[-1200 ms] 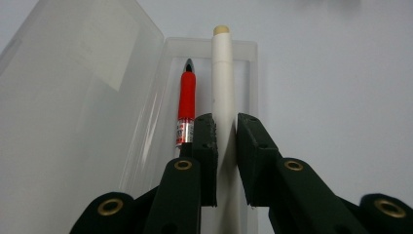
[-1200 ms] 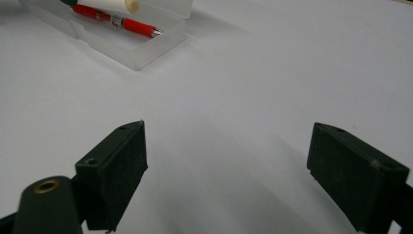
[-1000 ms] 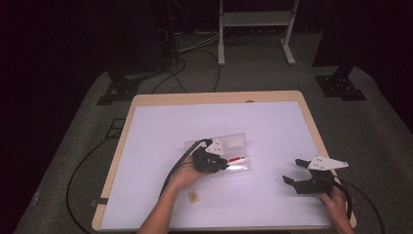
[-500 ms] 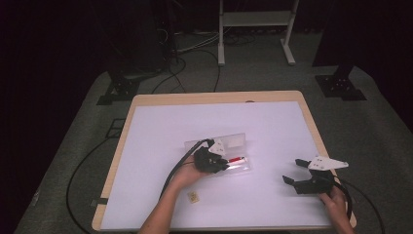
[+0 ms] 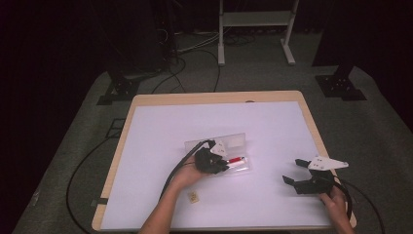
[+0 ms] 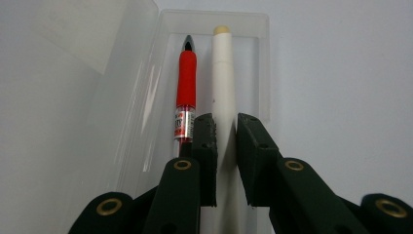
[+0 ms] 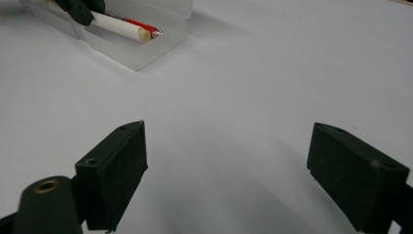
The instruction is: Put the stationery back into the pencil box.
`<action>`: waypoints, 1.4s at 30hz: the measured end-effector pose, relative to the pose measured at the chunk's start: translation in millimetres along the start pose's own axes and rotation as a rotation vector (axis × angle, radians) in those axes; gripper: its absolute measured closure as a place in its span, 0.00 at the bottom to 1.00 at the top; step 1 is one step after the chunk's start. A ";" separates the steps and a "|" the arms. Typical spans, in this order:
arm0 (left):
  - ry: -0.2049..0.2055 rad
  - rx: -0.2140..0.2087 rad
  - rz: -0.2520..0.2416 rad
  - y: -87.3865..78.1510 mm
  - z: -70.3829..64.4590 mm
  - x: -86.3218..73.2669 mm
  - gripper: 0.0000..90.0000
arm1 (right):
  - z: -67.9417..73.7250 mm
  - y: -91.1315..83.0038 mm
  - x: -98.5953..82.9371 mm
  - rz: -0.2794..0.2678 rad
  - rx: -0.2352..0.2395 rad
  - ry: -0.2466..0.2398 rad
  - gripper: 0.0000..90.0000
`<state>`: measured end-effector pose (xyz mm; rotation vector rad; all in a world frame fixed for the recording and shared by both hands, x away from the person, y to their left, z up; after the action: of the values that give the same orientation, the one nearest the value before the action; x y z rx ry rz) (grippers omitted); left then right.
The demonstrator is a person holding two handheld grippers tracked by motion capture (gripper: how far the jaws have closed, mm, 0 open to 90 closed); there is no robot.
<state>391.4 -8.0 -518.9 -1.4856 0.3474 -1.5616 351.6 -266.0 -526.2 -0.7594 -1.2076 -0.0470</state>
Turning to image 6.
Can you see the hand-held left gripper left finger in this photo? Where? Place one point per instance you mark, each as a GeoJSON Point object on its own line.
{"type": "Point", "coordinates": [177, 195]}

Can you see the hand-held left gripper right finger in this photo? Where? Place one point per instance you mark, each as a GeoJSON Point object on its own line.
{"type": "Point", "coordinates": [292, 195]}

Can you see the transparent plastic pencil case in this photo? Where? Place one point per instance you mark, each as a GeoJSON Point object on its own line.
{"type": "Point", "coordinates": [136, 113]}

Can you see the red pen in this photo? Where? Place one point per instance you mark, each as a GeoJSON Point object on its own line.
{"type": "Point", "coordinates": [186, 81]}

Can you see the white pen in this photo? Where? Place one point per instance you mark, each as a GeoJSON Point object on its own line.
{"type": "Point", "coordinates": [223, 84]}

